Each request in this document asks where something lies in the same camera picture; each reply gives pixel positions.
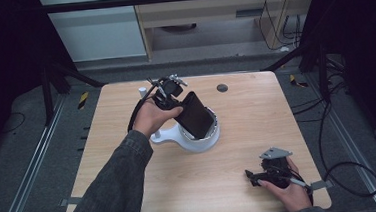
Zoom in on person's left hand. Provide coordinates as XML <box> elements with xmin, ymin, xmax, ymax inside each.
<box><xmin>130</xmin><ymin>93</ymin><xmax>186</xmax><ymax>142</ymax></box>

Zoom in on black hanging cables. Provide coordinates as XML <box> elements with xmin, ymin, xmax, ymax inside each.
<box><xmin>256</xmin><ymin>0</ymin><xmax>304</xmax><ymax>53</ymax></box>

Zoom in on black looped floor cable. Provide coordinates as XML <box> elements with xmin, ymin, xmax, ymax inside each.
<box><xmin>288</xmin><ymin>69</ymin><xmax>376</xmax><ymax>203</ymax></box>

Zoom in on white cabinet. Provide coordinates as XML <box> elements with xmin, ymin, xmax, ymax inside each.
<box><xmin>38</xmin><ymin>0</ymin><xmax>148</xmax><ymax>65</ymax></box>

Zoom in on person's right hand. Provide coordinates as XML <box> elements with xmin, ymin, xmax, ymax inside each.
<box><xmin>256</xmin><ymin>155</ymin><xmax>314</xmax><ymax>212</ymax></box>

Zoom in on left hand-held gripper black cable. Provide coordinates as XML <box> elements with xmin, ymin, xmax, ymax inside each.
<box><xmin>123</xmin><ymin>77</ymin><xmax>163</xmax><ymax>134</ymax></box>

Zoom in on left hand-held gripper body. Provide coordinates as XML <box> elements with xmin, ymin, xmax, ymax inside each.
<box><xmin>146</xmin><ymin>72</ymin><xmax>191</xmax><ymax>113</ymax></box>

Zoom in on black frame strut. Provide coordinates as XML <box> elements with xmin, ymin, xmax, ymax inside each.
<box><xmin>259</xmin><ymin>39</ymin><xmax>332</xmax><ymax>109</ymax></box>
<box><xmin>38</xmin><ymin>55</ymin><xmax>109</xmax><ymax>128</ymax></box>

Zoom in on black case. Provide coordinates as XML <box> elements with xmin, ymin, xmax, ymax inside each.
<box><xmin>171</xmin><ymin>89</ymin><xmax>217</xmax><ymax>142</ymax></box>

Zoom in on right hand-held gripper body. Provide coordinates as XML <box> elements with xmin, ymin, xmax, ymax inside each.
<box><xmin>257</xmin><ymin>145</ymin><xmax>300</xmax><ymax>191</ymax></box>

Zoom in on yellow black tape strip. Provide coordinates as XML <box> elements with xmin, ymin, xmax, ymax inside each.
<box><xmin>288</xmin><ymin>73</ymin><xmax>310</xmax><ymax>90</ymax></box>
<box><xmin>76</xmin><ymin>91</ymin><xmax>91</xmax><ymax>111</ymax></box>

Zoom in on aluminium floor rail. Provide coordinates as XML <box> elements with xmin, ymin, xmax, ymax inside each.
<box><xmin>0</xmin><ymin>93</ymin><xmax>75</xmax><ymax>212</ymax></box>
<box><xmin>307</xmin><ymin>69</ymin><xmax>376</xmax><ymax>212</ymax></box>

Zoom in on wooden shelf unit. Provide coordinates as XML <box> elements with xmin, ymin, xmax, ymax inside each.
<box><xmin>129</xmin><ymin>0</ymin><xmax>321</xmax><ymax>63</ymax></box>

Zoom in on thin black floor cable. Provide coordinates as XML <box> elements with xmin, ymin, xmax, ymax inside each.
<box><xmin>0</xmin><ymin>110</ymin><xmax>28</xmax><ymax>136</ymax></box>

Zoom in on white stand with post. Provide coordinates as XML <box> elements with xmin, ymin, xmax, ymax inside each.
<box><xmin>138</xmin><ymin>81</ymin><xmax>222</xmax><ymax>157</ymax></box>

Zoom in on grey tape tab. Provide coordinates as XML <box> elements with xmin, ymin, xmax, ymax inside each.
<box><xmin>58</xmin><ymin>196</ymin><xmax>84</xmax><ymax>208</ymax></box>
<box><xmin>311</xmin><ymin>179</ymin><xmax>335</xmax><ymax>192</ymax></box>

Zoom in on right hand-held gripper cable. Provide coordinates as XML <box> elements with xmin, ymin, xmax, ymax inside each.
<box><xmin>279</xmin><ymin>168</ymin><xmax>316</xmax><ymax>211</ymax></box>

